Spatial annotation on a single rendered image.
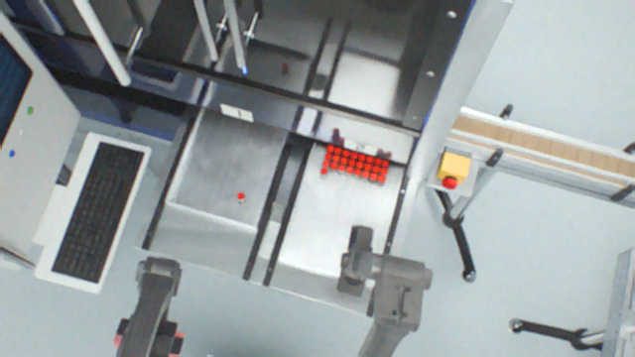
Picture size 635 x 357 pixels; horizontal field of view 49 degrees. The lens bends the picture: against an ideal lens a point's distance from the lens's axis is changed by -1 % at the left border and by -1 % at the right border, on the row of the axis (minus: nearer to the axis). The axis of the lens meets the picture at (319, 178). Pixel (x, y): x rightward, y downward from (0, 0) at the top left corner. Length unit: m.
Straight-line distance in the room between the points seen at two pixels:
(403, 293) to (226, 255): 0.80
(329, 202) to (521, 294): 1.18
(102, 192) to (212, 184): 0.33
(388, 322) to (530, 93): 2.10
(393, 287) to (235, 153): 0.90
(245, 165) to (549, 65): 1.69
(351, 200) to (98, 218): 0.71
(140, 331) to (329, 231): 0.77
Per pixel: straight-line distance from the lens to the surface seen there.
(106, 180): 2.10
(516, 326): 2.84
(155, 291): 1.38
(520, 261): 2.93
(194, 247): 1.94
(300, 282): 1.90
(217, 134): 2.03
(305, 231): 1.92
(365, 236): 1.68
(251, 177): 1.97
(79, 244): 2.08
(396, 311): 1.21
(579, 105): 3.22
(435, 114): 1.57
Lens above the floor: 2.75
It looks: 72 degrees down
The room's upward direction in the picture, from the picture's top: 2 degrees clockwise
